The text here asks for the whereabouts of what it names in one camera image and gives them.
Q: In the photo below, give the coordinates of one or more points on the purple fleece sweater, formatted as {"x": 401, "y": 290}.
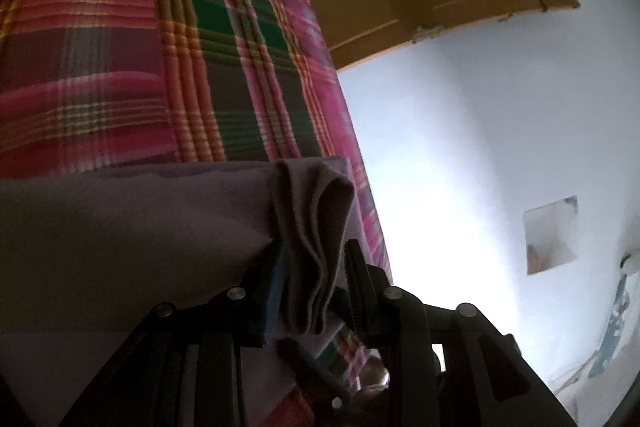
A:
{"x": 85, "y": 256}

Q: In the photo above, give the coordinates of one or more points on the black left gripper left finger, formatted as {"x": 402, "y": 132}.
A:
{"x": 184, "y": 367}

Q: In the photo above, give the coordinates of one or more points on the person right hand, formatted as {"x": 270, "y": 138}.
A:
{"x": 373, "y": 380}

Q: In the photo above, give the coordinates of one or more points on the red green plaid blanket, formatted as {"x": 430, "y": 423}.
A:
{"x": 90, "y": 84}

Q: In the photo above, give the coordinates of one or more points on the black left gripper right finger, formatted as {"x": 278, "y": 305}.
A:
{"x": 446, "y": 367}

